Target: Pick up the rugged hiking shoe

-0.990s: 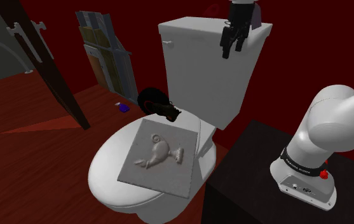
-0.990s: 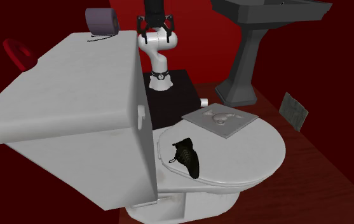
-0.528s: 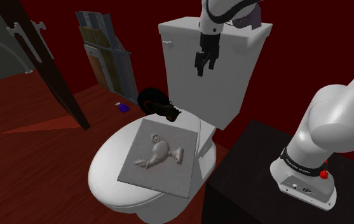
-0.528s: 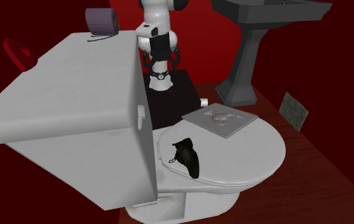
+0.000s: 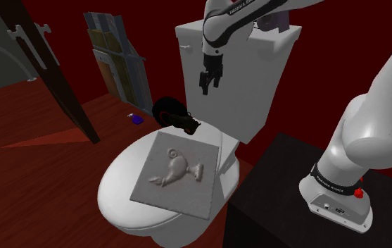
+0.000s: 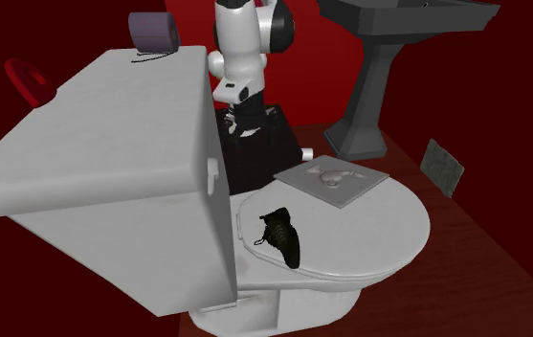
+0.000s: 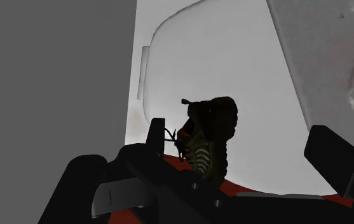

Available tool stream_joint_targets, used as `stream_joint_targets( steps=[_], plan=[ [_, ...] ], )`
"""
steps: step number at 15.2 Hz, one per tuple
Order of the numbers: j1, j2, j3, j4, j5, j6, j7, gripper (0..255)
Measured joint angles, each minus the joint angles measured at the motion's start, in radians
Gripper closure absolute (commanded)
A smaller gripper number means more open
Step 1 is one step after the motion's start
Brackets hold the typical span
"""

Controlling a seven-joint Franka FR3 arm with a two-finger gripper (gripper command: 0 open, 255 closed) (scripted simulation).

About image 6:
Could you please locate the dark robot stand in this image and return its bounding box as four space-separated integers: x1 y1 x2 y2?
215 103 303 196

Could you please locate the grey square relief plate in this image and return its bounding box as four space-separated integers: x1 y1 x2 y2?
273 154 391 210

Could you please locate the grey-purple toilet paper roll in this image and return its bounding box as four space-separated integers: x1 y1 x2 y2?
127 11 182 55

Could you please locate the black shoe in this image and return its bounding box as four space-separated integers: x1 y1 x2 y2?
253 206 301 270

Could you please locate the white toilet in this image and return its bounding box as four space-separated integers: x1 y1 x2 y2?
0 45 432 337

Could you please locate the red round disc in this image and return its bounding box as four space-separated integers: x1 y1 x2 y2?
3 57 57 109

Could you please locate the dark grey pedestal sink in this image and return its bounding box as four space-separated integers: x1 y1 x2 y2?
317 0 501 163

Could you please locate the thin black wire loop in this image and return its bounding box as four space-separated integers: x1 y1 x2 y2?
129 50 174 64

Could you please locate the grey wall vent grille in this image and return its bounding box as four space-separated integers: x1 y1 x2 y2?
419 138 466 199

